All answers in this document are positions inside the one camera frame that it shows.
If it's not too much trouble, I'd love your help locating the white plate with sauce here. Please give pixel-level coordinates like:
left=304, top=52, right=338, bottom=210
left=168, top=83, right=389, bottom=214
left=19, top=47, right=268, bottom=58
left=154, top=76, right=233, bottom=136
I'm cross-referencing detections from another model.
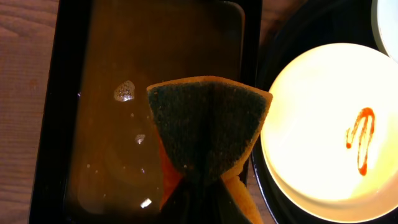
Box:
left=371, top=0, right=398, bottom=62

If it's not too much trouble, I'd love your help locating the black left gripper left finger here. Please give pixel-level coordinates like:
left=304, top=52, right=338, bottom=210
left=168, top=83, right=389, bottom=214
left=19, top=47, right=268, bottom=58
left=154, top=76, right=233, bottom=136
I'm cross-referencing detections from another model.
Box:
left=158, top=179, right=198, bottom=224

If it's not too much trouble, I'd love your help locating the green and orange sponge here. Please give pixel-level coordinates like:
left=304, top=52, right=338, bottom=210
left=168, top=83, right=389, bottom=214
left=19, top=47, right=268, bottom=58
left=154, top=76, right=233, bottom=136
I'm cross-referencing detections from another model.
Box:
left=147, top=76, right=272, bottom=223

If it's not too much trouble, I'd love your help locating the yellow plate with sauce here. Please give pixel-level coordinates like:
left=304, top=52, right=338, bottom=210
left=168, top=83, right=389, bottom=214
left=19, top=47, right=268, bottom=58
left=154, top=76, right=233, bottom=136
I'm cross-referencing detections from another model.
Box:
left=261, top=43, right=397, bottom=223

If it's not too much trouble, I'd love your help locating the round black tray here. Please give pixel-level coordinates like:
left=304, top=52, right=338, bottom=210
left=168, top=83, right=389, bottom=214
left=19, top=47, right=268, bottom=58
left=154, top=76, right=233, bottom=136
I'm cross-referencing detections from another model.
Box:
left=252, top=0, right=397, bottom=223

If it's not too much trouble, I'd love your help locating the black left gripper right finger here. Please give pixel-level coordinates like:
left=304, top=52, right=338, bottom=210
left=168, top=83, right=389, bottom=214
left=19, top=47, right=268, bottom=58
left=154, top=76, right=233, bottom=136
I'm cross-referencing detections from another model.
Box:
left=208, top=179, right=251, bottom=224

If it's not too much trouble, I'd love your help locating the black rectangular water tray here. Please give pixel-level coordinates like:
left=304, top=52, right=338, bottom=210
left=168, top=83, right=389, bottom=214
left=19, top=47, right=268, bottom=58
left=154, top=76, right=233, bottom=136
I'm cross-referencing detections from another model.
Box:
left=29, top=0, right=262, bottom=223

